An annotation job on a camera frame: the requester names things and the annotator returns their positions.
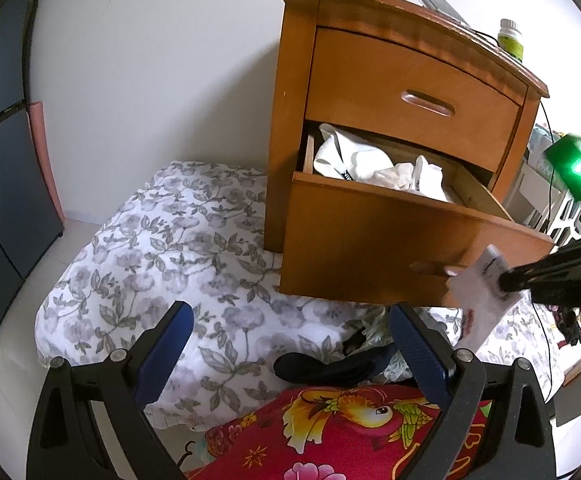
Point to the white cutout magazine rack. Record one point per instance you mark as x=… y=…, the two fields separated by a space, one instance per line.
x=538 y=199

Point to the wooden drawer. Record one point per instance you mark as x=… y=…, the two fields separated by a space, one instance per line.
x=373 y=85
x=351 y=241

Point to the white garment with black label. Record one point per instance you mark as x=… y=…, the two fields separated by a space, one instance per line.
x=345 y=156

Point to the pink board by cabinet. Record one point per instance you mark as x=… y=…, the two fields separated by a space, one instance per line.
x=38 y=133

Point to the green pill bottle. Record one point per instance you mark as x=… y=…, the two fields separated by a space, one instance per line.
x=510 y=39

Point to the dark blue cabinet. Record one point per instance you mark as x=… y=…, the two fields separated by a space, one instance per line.
x=29 y=220

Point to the floral grey white quilt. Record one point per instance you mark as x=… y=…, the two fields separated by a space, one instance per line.
x=194 y=233

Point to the colourful trinket pile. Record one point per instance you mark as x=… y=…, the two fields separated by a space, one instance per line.
x=567 y=322

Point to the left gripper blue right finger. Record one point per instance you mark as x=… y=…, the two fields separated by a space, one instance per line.
x=427 y=354

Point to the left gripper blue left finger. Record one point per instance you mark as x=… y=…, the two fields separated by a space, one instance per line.
x=155 y=353

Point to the navy blue garment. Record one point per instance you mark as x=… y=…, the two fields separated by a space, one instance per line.
x=301 y=369

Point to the white small cloth with label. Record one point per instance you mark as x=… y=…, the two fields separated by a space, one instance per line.
x=477 y=292

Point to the pale green lace garment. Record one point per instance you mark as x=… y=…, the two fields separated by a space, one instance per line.
x=390 y=339

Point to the wooden nightstand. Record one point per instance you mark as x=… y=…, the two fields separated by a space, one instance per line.
x=396 y=21

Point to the phone on nightstand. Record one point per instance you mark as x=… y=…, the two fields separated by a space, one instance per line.
x=445 y=8

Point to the red floral cushion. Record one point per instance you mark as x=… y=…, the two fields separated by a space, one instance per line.
x=369 y=432

